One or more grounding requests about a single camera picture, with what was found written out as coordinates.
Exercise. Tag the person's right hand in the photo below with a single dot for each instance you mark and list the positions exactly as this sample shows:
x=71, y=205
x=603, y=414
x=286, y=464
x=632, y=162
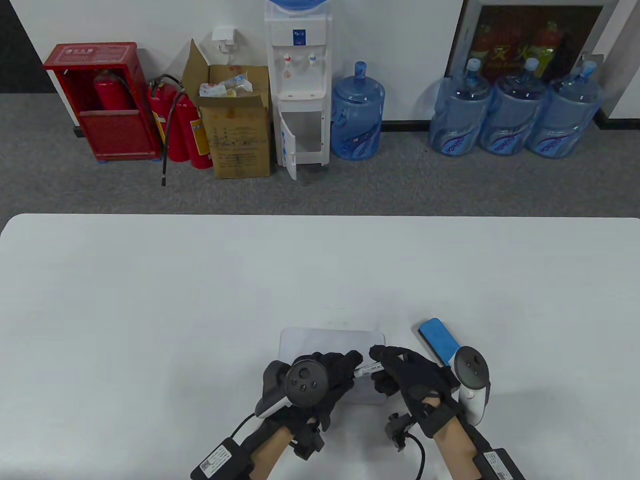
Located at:
x=425, y=385

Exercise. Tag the person's left hand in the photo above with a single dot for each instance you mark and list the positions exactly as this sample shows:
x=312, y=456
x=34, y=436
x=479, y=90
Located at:
x=337, y=375

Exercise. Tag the black and white marker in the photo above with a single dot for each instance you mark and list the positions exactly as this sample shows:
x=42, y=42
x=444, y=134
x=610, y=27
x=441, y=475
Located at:
x=367, y=370

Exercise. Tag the small white whiteboard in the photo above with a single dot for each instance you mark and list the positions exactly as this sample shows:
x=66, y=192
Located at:
x=330, y=342

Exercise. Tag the blue whiteboard eraser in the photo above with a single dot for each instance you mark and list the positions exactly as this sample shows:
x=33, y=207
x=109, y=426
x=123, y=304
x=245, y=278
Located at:
x=440, y=342

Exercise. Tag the person's left forearm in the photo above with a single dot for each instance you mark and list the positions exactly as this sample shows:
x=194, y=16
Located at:
x=270, y=455

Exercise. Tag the black and white controller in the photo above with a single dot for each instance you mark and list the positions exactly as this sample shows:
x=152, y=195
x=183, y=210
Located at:
x=302, y=382
x=472, y=375

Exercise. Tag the black labelled wrist box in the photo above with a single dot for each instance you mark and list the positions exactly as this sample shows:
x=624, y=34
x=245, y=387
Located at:
x=500, y=465
x=220, y=460

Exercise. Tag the open cardboard box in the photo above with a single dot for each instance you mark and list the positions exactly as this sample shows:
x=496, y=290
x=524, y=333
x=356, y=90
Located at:
x=240, y=140

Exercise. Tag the blue water jug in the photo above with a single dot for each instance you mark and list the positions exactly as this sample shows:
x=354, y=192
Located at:
x=512, y=120
x=562, y=125
x=357, y=120
x=460, y=120

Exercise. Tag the red fire extinguisher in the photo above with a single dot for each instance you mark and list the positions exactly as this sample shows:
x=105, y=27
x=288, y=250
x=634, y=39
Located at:
x=197, y=135
x=112, y=95
x=167, y=115

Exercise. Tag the plastic wrappers trash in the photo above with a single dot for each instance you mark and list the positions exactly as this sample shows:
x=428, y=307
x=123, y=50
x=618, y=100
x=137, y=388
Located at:
x=225, y=87

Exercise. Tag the white water dispenser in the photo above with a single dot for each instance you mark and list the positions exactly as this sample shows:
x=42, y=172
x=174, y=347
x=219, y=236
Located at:
x=300, y=65

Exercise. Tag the red fire extinguisher cabinet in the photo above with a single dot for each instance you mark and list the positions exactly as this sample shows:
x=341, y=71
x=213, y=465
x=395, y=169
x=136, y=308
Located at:
x=115, y=135

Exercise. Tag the framed glass poster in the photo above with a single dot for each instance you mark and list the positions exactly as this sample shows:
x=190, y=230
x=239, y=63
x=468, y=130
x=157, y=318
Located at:
x=510, y=35

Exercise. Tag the blue dispenser water bottle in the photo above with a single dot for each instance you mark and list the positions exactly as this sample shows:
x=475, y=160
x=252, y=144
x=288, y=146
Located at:
x=297, y=5

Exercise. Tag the black door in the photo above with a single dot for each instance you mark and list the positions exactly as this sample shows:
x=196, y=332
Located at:
x=20, y=50

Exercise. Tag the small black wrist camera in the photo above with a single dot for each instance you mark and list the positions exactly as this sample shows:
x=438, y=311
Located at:
x=307, y=442
x=397, y=430

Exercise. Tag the white wall socket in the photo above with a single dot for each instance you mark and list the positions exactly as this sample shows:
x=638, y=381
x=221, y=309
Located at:
x=223, y=36

